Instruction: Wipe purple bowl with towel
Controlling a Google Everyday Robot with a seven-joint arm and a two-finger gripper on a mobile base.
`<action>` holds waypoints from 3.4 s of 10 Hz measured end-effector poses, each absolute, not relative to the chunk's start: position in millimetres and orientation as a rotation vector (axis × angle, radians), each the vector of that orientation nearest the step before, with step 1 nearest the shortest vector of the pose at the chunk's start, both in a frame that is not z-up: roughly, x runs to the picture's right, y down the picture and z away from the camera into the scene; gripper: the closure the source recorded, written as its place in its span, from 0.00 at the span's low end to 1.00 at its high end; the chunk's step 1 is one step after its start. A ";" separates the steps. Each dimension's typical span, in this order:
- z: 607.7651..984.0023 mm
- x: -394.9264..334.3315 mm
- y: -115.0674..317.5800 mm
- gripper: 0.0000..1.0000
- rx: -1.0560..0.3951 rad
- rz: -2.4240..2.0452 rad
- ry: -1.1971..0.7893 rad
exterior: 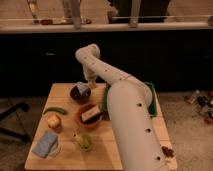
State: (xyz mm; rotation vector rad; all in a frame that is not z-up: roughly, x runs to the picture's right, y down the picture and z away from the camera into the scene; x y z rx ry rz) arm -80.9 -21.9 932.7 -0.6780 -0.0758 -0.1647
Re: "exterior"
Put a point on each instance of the white black sponge block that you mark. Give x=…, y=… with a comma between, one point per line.
x=90, y=113

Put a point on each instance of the clutter pile on floor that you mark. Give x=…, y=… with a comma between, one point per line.
x=205, y=104

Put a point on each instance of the green chili pepper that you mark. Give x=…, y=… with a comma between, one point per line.
x=55, y=109

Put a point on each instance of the orange bowl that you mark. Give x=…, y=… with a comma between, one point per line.
x=93, y=122

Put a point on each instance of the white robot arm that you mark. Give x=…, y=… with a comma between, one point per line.
x=128, y=101

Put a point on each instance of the grey towel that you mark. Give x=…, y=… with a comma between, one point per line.
x=83, y=89

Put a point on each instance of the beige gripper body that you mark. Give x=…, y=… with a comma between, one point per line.
x=91, y=79

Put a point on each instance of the red grape bunch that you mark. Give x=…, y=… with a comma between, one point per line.
x=168, y=152

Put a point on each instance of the white plate under cloth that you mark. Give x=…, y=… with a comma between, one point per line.
x=55, y=149

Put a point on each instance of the blue folded cloth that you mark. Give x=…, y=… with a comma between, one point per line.
x=45, y=143

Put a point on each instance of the green yellow toy pear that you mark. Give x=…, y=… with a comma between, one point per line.
x=83, y=140

